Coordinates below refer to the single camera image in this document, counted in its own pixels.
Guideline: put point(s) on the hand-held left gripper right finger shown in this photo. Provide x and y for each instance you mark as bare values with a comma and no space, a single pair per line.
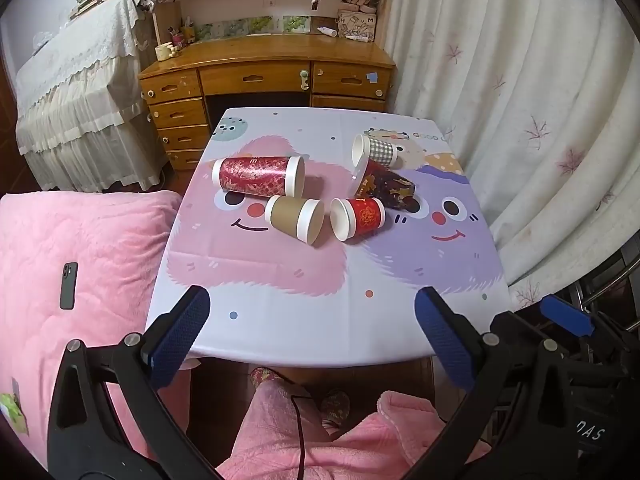
446,340

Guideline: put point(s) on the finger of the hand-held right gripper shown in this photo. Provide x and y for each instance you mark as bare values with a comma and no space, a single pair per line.
567,316
515,326

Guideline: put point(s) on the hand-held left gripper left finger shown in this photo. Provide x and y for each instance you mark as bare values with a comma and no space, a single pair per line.
179,336

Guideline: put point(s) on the small red paper cup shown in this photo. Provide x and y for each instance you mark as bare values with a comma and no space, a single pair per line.
367,215

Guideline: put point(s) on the dark patterned paper cup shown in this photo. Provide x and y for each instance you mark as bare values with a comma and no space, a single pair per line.
392,190

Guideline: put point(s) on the brown paper cup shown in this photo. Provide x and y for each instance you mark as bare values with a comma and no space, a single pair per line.
286,212

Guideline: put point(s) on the tall red patterned paper cup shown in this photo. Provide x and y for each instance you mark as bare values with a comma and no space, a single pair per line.
250,175

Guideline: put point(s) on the checked paper cup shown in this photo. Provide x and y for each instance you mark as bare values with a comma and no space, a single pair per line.
382,152

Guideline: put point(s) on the patterned slipper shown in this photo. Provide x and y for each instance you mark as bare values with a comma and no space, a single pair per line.
264,376
336,407

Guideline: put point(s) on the pink quilted bed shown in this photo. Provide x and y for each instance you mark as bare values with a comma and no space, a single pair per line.
110,240

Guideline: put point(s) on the dark smartphone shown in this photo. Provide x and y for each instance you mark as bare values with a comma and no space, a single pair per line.
69,285

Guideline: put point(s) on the cartoon printed tablecloth table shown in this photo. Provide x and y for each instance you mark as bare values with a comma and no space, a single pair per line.
325,285

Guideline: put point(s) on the person's pink pajama legs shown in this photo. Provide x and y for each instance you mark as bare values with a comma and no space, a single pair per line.
280,440

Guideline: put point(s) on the green and white packet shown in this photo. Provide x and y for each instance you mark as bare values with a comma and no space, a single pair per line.
12,410

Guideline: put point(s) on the white floral curtain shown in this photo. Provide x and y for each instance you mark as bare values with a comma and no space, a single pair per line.
525,85

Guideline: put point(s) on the lace covered furniture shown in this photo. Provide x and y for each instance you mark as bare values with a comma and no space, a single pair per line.
80,90

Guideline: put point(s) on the cream mug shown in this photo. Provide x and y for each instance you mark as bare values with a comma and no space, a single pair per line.
163,52

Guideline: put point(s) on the wooden desk with hutch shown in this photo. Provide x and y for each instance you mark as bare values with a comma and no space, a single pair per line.
260,57

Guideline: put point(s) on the pen holder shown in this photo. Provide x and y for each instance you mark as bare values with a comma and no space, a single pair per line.
176,40

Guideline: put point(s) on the beige printed bag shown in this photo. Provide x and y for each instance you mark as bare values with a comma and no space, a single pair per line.
356,25

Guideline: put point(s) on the white tube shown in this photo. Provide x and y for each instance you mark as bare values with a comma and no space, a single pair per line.
327,32

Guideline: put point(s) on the metal chair frame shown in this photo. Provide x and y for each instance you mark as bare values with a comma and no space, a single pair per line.
612,280

